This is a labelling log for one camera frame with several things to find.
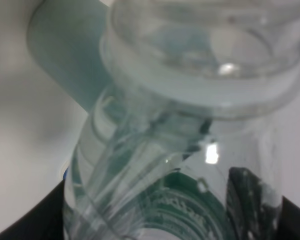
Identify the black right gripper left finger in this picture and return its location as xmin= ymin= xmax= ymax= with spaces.
xmin=0 ymin=180 xmax=65 ymax=240

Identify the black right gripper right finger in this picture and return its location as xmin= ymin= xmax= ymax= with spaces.
xmin=281 ymin=197 xmax=300 ymax=240

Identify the clear bottle green label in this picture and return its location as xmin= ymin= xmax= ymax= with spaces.
xmin=63 ymin=86 xmax=282 ymax=240

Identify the teal green plastic cup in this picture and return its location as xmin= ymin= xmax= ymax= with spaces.
xmin=27 ymin=0 xmax=112 ymax=112

